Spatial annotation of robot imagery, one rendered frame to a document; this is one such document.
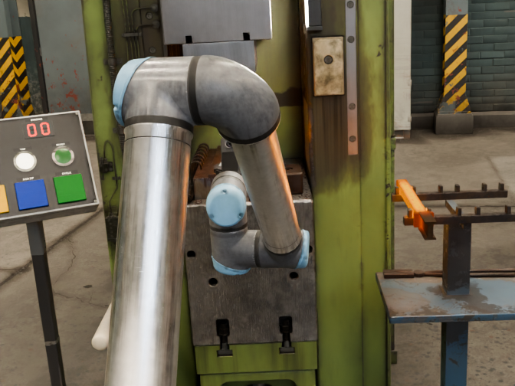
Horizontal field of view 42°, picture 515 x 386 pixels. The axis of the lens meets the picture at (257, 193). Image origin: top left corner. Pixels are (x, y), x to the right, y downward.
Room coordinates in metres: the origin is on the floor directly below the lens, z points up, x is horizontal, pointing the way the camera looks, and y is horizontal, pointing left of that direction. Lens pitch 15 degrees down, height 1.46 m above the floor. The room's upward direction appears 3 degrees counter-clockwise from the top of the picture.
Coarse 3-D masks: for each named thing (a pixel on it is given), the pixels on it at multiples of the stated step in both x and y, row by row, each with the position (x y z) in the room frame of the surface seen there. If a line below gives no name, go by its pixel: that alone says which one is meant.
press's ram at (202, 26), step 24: (168, 0) 1.93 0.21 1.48; (192, 0) 1.92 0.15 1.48; (216, 0) 1.92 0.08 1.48; (240, 0) 1.92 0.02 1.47; (264, 0) 1.92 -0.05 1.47; (168, 24) 1.93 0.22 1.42; (192, 24) 1.92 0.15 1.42; (216, 24) 1.92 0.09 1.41; (240, 24) 1.92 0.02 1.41; (264, 24) 1.92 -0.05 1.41
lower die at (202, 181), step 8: (208, 152) 2.28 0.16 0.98; (216, 152) 2.22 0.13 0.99; (208, 160) 2.16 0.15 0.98; (216, 160) 2.10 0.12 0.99; (208, 168) 2.04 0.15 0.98; (200, 176) 1.94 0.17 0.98; (208, 176) 1.92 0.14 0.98; (200, 184) 1.93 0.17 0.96; (208, 184) 1.92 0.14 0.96; (200, 192) 1.93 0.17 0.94; (208, 192) 1.92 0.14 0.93
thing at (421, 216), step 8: (400, 184) 1.84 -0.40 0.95; (408, 184) 1.83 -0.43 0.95; (400, 192) 1.81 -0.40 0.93; (408, 192) 1.75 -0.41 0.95; (408, 200) 1.68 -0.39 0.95; (416, 200) 1.67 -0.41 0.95; (416, 208) 1.60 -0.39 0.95; (424, 208) 1.60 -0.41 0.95; (416, 216) 1.54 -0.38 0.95; (424, 216) 1.51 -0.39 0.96; (432, 216) 1.50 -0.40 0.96; (416, 224) 1.54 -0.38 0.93; (424, 224) 1.51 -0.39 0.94; (432, 224) 1.46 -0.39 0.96; (424, 232) 1.50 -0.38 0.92; (432, 232) 1.46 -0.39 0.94
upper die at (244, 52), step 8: (248, 40) 1.94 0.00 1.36; (184, 48) 1.93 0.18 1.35; (192, 48) 1.92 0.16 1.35; (200, 48) 1.92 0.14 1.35; (208, 48) 1.92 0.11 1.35; (216, 48) 1.92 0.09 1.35; (224, 48) 1.92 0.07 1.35; (232, 48) 1.92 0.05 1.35; (240, 48) 1.92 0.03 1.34; (248, 48) 1.92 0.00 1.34; (256, 48) 2.26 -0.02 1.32; (184, 56) 1.93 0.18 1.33; (224, 56) 1.92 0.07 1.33; (232, 56) 1.92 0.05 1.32; (240, 56) 1.92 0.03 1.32; (248, 56) 1.92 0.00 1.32; (256, 56) 2.18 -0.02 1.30; (248, 64) 1.92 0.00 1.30; (256, 64) 2.10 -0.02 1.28
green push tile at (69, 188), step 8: (64, 176) 1.78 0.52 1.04; (72, 176) 1.79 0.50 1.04; (80, 176) 1.80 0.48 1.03; (56, 184) 1.77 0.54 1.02; (64, 184) 1.77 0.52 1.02; (72, 184) 1.78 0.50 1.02; (80, 184) 1.79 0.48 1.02; (56, 192) 1.76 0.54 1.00; (64, 192) 1.76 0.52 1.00; (72, 192) 1.77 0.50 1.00; (80, 192) 1.77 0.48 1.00; (64, 200) 1.75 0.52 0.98; (72, 200) 1.76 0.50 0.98; (80, 200) 1.77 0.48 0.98
